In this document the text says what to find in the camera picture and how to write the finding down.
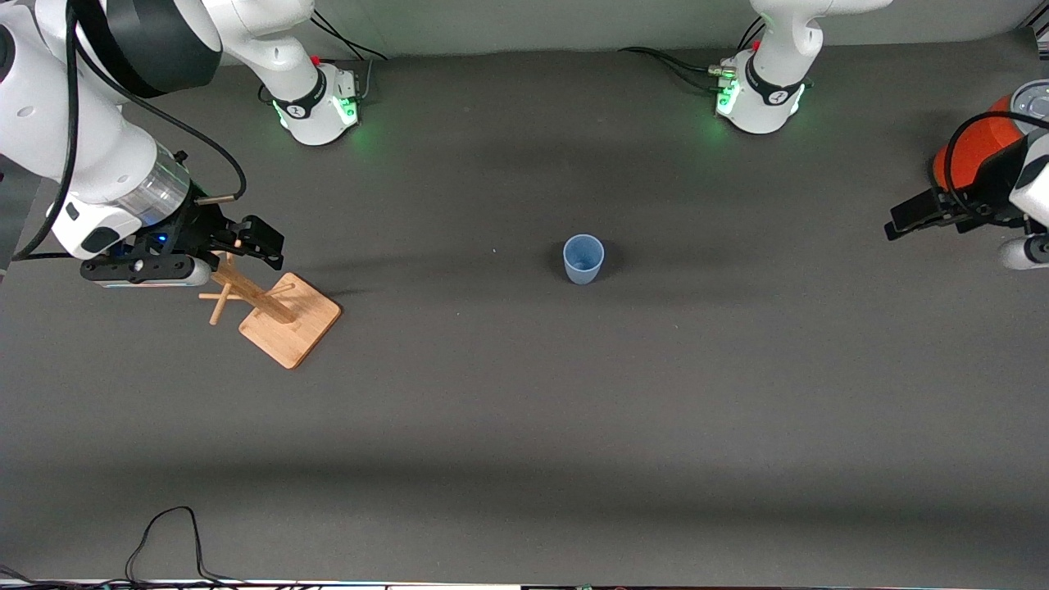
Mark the light blue plastic cup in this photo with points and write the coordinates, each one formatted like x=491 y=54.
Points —
x=583 y=266

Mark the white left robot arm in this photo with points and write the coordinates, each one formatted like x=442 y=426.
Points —
x=778 y=82

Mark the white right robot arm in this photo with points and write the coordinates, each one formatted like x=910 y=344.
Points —
x=65 y=123

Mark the orange can with grey lid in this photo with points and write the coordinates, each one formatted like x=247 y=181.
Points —
x=983 y=141

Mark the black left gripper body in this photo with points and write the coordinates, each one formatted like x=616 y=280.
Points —
x=986 y=190

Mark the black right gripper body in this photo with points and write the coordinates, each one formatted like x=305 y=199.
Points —
x=199 y=223

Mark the wooden cup rack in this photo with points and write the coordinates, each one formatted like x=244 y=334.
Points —
x=291 y=324

